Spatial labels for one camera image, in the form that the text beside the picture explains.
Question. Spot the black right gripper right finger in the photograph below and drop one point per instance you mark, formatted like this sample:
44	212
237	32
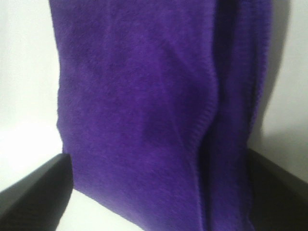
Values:
280	198

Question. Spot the purple towel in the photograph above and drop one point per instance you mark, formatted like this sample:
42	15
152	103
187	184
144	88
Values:
156	102

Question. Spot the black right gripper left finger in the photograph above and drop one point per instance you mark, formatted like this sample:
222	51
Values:
38	201

